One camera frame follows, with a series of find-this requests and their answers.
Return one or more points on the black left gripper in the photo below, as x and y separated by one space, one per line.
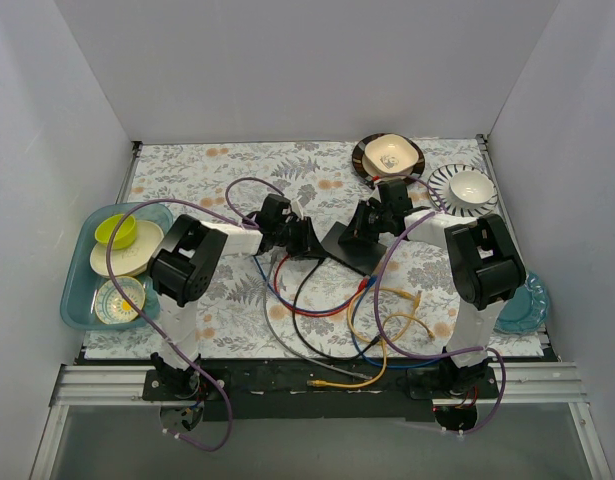
301 238

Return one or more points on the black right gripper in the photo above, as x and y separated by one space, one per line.
363 225

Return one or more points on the black network switch box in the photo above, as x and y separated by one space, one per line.
361 256

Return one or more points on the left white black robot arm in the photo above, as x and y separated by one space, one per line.
182 267

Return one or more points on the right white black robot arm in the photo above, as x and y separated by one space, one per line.
485 265

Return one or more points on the dark brown round plate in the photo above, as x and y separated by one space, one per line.
357 154

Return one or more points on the cream square bowl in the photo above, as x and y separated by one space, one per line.
390 154

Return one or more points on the blue striped white plate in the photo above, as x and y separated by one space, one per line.
442 196

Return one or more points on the white round bowl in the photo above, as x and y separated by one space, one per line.
472 187

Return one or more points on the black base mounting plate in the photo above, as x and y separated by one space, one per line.
278 389

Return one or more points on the cream plastic plate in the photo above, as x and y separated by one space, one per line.
130 261

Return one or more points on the teal scalloped plate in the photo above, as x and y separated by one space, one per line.
527 310

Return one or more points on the lime green plastic bowl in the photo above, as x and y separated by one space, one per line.
120 233

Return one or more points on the patterned bowl with yellow centre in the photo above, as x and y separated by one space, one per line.
110 306

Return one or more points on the teal plastic tray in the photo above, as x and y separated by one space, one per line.
82 283

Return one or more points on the aluminium frame rail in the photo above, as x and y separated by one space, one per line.
118 421

